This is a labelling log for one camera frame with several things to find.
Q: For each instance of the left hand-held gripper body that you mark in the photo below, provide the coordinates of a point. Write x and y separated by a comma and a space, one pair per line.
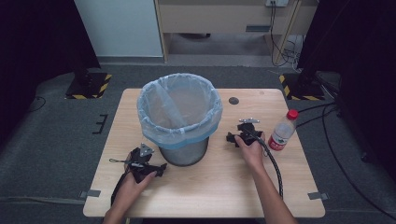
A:
141, 161

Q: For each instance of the grey tape piece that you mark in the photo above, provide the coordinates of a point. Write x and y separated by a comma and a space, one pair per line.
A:
318, 196
90, 193

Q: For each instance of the white power strip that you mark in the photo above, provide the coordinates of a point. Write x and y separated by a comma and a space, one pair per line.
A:
277, 2

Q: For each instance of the person's right hand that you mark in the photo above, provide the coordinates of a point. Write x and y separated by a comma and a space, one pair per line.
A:
252, 154

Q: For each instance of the dark curtain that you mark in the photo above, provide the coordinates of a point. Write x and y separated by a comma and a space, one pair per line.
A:
40, 40
358, 62

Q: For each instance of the light blue plastic bin bag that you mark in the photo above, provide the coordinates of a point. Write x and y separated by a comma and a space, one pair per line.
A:
179, 102

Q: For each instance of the dark round table grommet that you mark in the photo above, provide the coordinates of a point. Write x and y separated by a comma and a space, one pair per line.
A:
233, 100

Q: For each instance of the grey metal mesh trash bin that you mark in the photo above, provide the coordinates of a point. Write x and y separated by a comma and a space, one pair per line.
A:
186, 154

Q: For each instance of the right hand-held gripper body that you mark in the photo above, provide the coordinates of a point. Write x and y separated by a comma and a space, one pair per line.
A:
248, 132

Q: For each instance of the black striped stand base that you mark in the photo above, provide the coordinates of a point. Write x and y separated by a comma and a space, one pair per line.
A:
90, 88
303, 90

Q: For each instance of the person's left hand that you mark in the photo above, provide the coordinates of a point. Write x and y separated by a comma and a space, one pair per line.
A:
132, 188

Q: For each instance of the beige wooden desk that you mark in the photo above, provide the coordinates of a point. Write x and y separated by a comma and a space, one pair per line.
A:
218, 17

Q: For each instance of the clear plastic bottle red cap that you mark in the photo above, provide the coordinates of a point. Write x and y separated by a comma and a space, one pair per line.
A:
282, 132

